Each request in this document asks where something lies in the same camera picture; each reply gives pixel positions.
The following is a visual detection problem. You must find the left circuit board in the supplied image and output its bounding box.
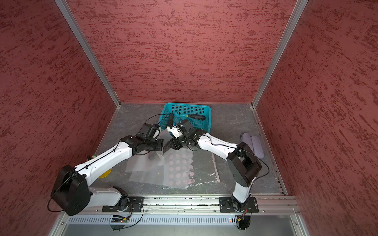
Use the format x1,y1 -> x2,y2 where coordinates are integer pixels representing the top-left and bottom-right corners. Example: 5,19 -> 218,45
111,215 -> 130,224

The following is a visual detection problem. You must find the corner aluminium post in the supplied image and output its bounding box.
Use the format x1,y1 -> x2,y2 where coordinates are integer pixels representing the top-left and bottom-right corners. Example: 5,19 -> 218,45
55,0 -> 121,109
252,0 -> 308,109

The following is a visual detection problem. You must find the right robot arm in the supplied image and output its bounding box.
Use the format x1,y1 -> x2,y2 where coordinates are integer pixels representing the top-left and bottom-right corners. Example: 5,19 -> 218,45
165,127 -> 262,212

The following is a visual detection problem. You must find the purple roller left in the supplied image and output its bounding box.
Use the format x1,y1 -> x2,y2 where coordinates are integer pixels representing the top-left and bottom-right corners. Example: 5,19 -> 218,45
240,133 -> 254,152

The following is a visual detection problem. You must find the clear bag with white zipper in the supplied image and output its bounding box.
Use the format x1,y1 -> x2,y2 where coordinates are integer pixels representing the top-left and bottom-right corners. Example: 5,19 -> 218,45
190,152 -> 220,186

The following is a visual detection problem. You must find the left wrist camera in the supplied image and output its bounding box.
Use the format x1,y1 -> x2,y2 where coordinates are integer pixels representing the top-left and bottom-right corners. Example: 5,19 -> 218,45
137,123 -> 161,140

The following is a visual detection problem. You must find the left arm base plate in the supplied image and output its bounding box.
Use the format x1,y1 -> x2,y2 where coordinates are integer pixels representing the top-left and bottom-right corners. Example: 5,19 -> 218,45
102,197 -> 144,213

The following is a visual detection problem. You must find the clear zip-top bag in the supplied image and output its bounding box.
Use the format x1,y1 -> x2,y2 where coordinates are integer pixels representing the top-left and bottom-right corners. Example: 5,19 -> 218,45
125,129 -> 169,174
130,166 -> 175,187

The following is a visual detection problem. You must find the aluminium front rail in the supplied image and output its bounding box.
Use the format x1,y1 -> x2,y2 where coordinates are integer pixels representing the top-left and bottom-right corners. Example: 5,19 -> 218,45
50,195 -> 309,236

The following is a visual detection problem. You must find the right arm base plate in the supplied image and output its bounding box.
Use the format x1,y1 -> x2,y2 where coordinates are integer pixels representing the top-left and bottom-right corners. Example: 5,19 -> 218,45
219,195 -> 259,213

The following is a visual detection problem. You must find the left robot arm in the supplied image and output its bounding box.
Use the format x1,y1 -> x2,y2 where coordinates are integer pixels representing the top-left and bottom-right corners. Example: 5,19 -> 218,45
49,135 -> 163,216

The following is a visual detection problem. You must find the teal plastic basket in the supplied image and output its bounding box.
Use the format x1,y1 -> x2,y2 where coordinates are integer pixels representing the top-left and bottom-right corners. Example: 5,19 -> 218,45
158,103 -> 212,133

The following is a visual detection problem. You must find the left corner aluminium post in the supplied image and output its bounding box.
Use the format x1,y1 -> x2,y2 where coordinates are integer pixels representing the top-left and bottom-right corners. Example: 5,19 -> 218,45
55,0 -> 121,109

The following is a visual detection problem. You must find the pink dotted zip-top bag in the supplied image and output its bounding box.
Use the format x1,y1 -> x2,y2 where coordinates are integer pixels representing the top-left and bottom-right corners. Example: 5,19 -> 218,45
162,147 -> 194,189

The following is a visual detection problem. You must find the purple roller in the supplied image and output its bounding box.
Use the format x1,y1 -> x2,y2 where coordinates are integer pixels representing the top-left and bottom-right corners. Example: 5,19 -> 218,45
240,133 -> 254,152
251,136 -> 264,158

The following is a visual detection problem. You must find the purple roller right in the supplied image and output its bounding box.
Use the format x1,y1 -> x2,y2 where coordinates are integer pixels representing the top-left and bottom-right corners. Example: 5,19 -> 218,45
251,136 -> 264,158

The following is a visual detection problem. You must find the right corner aluminium post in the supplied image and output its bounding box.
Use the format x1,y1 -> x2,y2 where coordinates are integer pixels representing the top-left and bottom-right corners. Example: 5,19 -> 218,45
252,0 -> 308,109

